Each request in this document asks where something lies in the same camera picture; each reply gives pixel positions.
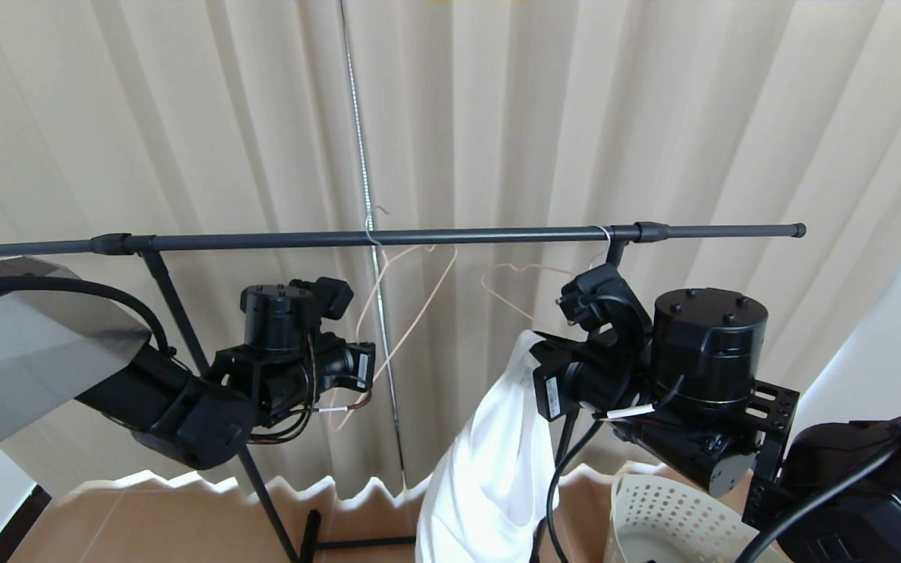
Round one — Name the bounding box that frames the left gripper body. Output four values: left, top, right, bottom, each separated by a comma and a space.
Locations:
255, 335, 377, 429

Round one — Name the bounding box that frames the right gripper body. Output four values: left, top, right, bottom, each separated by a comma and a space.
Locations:
531, 342, 758, 499

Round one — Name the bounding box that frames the pink clothes hanger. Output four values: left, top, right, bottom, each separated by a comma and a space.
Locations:
480, 227, 614, 329
328, 205, 459, 433

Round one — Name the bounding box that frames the white printed t-shirt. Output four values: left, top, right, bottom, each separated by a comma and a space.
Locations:
415, 328, 561, 563

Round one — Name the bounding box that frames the white laundry basket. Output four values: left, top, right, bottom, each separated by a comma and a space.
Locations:
605, 473, 789, 563

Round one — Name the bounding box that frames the black clothes rack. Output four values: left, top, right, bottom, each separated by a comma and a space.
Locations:
0, 223, 807, 563

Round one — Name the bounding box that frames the silver curtain wand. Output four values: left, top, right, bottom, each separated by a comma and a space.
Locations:
339, 0, 408, 489

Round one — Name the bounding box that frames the white curtain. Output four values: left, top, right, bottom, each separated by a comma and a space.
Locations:
0, 0, 901, 501

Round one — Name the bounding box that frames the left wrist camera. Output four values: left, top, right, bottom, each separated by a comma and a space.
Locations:
290, 276, 355, 321

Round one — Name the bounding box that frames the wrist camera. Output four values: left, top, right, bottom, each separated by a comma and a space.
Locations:
558, 262, 652, 357
290, 276, 355, 321

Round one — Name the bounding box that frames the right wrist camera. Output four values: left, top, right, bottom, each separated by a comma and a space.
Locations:
558, 262, 652, 357

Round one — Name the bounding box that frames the black cable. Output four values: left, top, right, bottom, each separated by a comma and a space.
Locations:
734, 442, 901, 563
544, 414, 604, 563
0, 275, 178, 357

